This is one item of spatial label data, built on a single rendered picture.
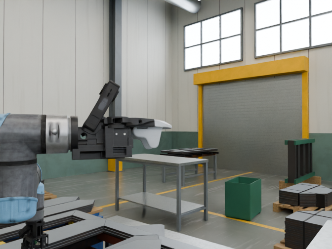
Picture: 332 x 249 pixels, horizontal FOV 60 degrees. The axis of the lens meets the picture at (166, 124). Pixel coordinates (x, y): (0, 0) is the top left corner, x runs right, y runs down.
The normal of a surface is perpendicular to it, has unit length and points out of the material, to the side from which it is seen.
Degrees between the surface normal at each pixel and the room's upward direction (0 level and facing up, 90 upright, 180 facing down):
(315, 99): 90
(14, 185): 90
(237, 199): 90
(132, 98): 90
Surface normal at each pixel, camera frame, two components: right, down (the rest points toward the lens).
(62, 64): 0.72, -0.01
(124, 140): 0.35, -0.14
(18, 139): 0.43, 0.11
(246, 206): -0.56, -0.01
